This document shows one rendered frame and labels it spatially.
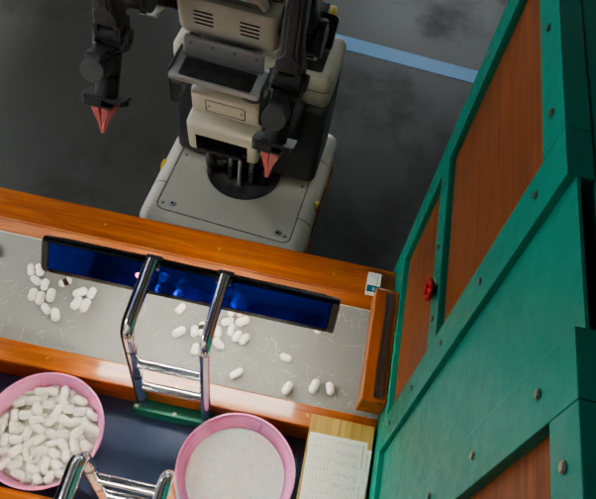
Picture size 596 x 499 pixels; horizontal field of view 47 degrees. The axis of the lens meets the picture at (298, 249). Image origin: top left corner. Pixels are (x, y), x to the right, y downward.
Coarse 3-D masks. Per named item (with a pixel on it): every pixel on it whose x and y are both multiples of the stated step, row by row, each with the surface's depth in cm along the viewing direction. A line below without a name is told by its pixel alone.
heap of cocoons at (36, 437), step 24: (24, 408) 158; (48, 408) 158; (72, 408) 157; (0, 432) 153; (24, 432) 153; (48, 432) 154; (72, 432) 154; (96, 432) 155; (0, 456) 152; (24, 456) 150; (48, 456) 151; (24, 480) 148; (48, 480) 148
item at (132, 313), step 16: (160, 256) 139; (144, 272) 136; (224, 272) 139; (144, 288) 134; (224, 288) 136; (128, 304) 132; (128, 320) 130; (208, 320) 131; (128, 336) 130; (208, 336) 130; (128, 352) 136; (208, 352) 130; (144, 368) 141; (160, 368) 141; (176, 368) 141; (208, 368) 136; (144, 384) 151; (160, 384) 152; (208, 384) 143; (144, 400) 157; (192, 400) 151; (208, 400) 150; (160, 416) 163; (176, 416) 162; (192, 416) 162; (208, 416) 158
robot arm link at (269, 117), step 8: (272, 72) 156; (304, 80) 155; (272, 88) 157; (280, 88) 158; (304, 88) 156; (272, 96) 153; (280, 96) 154; (288, 96) 155; (296, 96) 157; (272, 104) 151; (280, 104) 151; (264, 112) 152; (272, 112) 151; (280, 112) 151; (288, 112) 155; (264, 120) 153; (272, 120) 152; (280, 120) 152; (272, 128) 153; (280, 128) 153
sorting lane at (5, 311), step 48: (0, 240) 180; (0, 288) 172; (48, 288) 174; (96, 288) 175; (0, 336) 166; (48, 336) 167; (96, 336) 168; (144, 336) 169; (288, 336) 174; (336, 336) 175; (240, 384) 165; (336, 384) 168
